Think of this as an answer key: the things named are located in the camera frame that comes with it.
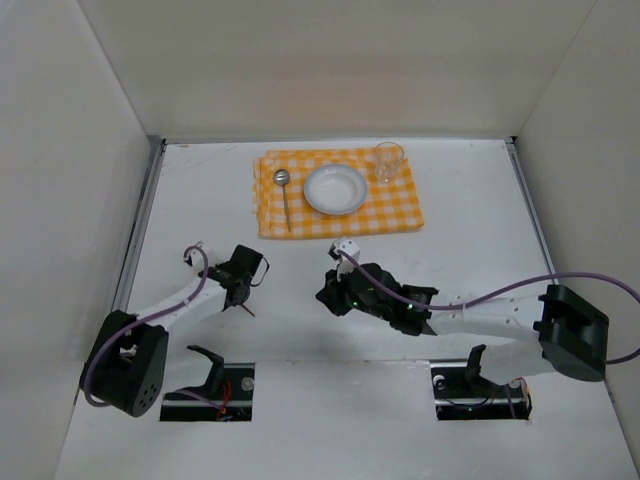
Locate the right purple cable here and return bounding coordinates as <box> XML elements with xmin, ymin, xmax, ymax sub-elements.
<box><xmin>337</xmin><ymin>252</ymin><xmax>640</xmax><ymax>364</ymax></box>

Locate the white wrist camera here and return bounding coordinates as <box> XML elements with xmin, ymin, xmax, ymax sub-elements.
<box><xmin>183</xmin><ymin>241</ymin><xmax>212</xmax><ymax>273</ymax></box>
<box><xmin>329</xmin><ymin>237</ymin><xmax>360</xmax><ymax>279</ymax></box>

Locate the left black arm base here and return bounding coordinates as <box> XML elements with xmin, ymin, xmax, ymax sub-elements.
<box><xmin>159</xmin><ymin>345</ymin><xmax>255</xmax><ymax>423</ymax></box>

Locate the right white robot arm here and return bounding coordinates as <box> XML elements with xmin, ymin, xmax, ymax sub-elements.
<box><xmin>316</xmin><ymin>263</ymin><xmax>609</xmax><ymax>385</ymax></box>

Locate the yellow white checkered cloth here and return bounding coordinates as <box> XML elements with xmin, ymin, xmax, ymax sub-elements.
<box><xmin>253</xmin><ymin>142</ymin><xmax>425</xmax><ymax>240</ymax></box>

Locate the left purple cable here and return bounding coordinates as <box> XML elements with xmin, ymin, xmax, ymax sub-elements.
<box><xmin>82</xmin><ymin>246</ymin><xmax>221</xmax><ymax>409</ymax></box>

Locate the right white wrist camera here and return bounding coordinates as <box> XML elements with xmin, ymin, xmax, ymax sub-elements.
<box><xmin>329</xmin><ymin>237</ymin><xmax>360</xmax><ymax>279</ymax></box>

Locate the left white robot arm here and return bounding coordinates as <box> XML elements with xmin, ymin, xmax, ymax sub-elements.
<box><xmin>80</xmin><ymin>242</ymin><xmax>270</xmax><ymax>418</ymax></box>

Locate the purple cable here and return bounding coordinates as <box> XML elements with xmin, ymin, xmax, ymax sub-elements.
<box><xmin>337</xmin><ymin>252</ymin><xmax>640</xmax><ymax>364</ymax></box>
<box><xmin>82</xmin><ymin>246</ymin><xmax>221</xmax><ymax>409</ymax></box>

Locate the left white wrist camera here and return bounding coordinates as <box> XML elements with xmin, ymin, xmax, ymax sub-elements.
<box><xmin>183</xmin><ymin>241</ymin><xmax>212</xmax><ymax>273</ymax></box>

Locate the clear plastic cup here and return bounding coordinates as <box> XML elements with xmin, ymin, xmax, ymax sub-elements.
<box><xmin>374</xmin><ymin>141</ymin><xmax>405</xmax><ymax>183</ymax></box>

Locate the white round bowl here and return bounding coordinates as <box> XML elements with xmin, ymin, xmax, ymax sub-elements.
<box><xmin>303</xmin><ymin>164</ymin><xmax>369</xmax><ymax>216</ymax></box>

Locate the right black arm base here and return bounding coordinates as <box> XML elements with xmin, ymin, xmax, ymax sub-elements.
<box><xmin>430</xmin><ymin>345</ymin><xmax>532</xmax><ymax>421</ymax></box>

